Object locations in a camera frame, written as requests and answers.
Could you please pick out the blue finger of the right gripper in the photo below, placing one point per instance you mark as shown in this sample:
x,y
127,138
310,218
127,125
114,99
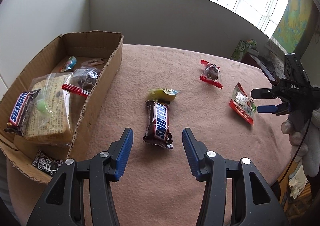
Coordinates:
x,y
266,93
268,108

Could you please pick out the red clear cake packet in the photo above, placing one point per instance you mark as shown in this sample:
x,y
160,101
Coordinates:
x,y
81,81
211,74

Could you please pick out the green carton box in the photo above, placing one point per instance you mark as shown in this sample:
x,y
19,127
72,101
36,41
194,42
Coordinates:
x,y
242,48

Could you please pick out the white gloved right hand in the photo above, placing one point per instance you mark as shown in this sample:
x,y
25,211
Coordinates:
x,y
304,140

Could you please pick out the small green clear candy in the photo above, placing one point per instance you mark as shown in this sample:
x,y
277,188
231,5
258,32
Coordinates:
x,y
41,104

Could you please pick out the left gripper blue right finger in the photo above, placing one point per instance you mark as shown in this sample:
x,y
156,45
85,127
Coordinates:
x,y
253,201

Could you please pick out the clear bag of crackers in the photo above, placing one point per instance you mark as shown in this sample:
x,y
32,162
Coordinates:
x,y
54,128

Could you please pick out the brown cardboard box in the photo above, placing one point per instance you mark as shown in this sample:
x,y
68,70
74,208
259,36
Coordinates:
x,y
83,111

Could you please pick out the brown ball candy packet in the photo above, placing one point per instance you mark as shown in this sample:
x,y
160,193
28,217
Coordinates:
x,y
69,64

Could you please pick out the brown Snickers bar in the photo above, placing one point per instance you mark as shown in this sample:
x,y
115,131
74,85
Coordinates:
x,y
157,130
19,117

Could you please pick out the black white candy packet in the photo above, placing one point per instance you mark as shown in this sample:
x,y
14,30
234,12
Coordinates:
x,y
46,164

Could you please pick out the red white snack pouch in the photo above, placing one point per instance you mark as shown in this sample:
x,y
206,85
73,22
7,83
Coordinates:
x,y
242,104

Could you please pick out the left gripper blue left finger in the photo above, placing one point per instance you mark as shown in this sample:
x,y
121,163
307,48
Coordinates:
x,y
62,202

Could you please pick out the yellow green wall painting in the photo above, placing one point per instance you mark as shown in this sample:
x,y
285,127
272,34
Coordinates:
x,y
295,29

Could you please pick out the yellow green jelly cup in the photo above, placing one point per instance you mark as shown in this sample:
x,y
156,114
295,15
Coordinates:
x,y
162,94

